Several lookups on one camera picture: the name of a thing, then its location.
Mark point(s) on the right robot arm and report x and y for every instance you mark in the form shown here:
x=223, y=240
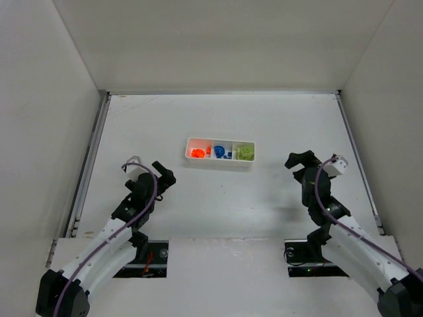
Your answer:
x=392, y=284

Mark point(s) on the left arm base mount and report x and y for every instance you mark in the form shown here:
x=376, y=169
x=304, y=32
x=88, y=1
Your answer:
x=150, y=260

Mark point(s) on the blue round lego piece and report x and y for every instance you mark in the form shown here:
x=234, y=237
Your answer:
x=219, y=151

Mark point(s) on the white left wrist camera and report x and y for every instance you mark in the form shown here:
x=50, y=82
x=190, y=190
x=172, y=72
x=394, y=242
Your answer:
x=132, y=168

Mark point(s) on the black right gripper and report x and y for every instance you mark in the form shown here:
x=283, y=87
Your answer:
x=305, y=170

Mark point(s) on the green 2x3 lego brick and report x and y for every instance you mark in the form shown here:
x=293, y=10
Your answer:
x=245, y=153

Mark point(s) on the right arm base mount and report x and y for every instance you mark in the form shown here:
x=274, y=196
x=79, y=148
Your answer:
x=304, y=257

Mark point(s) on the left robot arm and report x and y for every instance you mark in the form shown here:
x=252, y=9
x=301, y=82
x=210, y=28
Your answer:
x=120, y=249

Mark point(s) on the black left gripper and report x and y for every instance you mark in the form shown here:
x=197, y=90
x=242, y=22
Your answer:
x=160, y=180

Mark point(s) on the white three-compartment tray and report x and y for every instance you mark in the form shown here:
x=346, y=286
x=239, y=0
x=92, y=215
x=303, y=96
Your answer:
x=211, y=160

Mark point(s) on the orange round lego piece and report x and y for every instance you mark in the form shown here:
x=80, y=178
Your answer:
x=198, y=153

